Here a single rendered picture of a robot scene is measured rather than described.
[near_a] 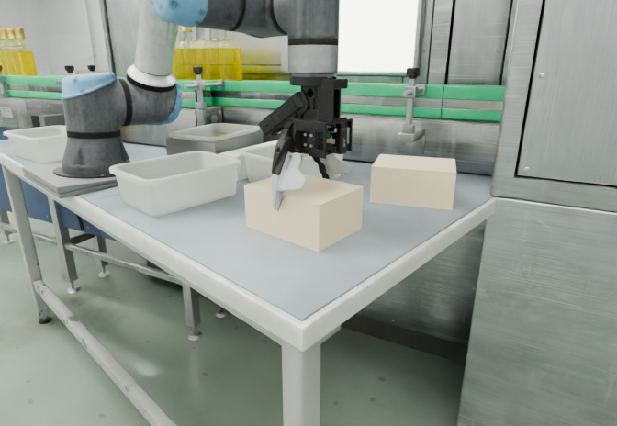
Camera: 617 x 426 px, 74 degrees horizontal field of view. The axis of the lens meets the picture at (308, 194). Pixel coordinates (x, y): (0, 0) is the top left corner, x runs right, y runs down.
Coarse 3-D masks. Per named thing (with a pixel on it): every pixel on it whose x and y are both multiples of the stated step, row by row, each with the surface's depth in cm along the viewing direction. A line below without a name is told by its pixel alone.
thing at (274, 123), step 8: (296, 96) 62; (288, 104) 64; (296, 104) 63; (272, 112) 67; (280, 112) 65; (288, 112) 64; (264, 120) 68; (272, 120) 67; (280, 120) 66; (264, 128) 69; (272, 128) 68; (280, 128) 69; (264, 136) 70
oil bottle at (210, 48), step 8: (208, 40) 132; (216, 40) 132; (208, 48) 132; (216, 48) 132; (208, 56) 133; (216, 56) 132; (208, 64) 134; (216, 64) 133; (208, 72) 135; (216, 72) 134; (216, 80) 135
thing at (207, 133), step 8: (192, 128) 118; (200, 128) 121; (208, 128) 124; (216, 128) 127; (224, 128) 127; (232, 128) 125; (240, 128) 124; (248, 128) 123; (256, 128) 118; (176, 136) 108; (184, 136) 107; (192, 136) 106; (200, 136) 105; (208, 136) 124; (216, 136) 127; (224, 136) 106; (232, 136) 109
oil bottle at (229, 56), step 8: (224, 40) 130; (232, 40) 130; (224, 48) 130; (232, 48) 130; (240, 48) 133; (224, 56) 131; (232, 56) 130; (240, 56) 134; (224, 64) 132; (232, 64) 131; (240, 64) 134; (224, 72) 133; (232, 72) 132; (240, 72) 135; (224, 80) 134; (232, 80) 132; (240, 80) 135
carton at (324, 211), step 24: (264, 192) 66; (288, 192) 65; (312, 192) 65; (336, 192) 65; (360, 192) 68; (264, 216) 67; (288, 216) 64; (312, 216) 61; (336, 216) 63; (360, 216) 69; (288, 240) 65; (312, 240) 62; (336, 240) 65
